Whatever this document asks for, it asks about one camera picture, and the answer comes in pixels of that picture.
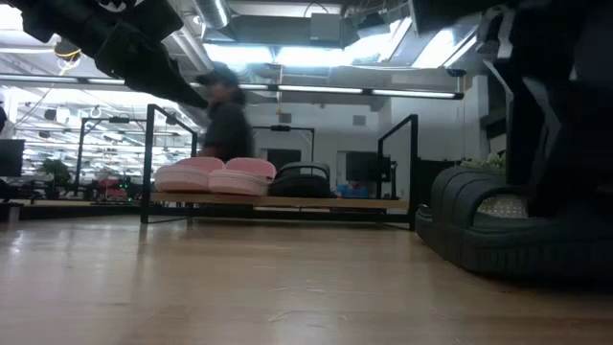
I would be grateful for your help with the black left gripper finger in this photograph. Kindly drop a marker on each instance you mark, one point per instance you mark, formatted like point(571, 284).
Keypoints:
point(174, 84)

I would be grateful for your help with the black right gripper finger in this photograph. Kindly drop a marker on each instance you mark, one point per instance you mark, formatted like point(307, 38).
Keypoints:
point(524, 148)
point(579, 153)

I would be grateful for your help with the black rubber slide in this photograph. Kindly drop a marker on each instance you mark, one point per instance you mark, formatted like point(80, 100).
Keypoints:
point(479, 249)
point(299, 188)

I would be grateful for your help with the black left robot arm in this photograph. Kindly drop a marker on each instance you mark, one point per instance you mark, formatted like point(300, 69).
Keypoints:
point(57, 19)

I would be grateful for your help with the round black ceiling fixture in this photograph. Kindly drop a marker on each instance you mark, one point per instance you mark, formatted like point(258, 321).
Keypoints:
point(66, 49)

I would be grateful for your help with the person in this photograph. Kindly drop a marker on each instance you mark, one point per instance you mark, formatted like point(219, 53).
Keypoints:
point(352, 190)
point(230, 129)

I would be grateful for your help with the long ceiling light bar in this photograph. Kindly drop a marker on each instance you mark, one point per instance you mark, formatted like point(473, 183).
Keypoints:
point(316, 89)

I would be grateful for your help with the dark background potted plant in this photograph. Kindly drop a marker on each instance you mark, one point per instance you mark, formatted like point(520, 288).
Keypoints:
point(56, 172)

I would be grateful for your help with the grey ceiling box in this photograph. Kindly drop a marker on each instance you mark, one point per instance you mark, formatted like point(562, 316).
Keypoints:
point(325, 26)

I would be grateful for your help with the dark background monitor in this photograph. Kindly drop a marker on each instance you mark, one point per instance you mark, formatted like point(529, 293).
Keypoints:
point(12, 158)

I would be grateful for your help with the black background rig frame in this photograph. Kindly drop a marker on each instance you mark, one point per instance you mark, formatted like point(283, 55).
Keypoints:
point(117, 120)
point(280, 128)

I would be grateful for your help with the silver ceiling air duct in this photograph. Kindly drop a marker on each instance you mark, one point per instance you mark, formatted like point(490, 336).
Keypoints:
point(213, 12)

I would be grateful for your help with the dark wall screen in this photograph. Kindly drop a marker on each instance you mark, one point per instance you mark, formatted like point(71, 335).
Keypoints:
point(361, 166)

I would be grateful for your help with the wooden shelf with black frame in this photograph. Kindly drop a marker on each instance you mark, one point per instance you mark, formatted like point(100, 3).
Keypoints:
point(335, 203)

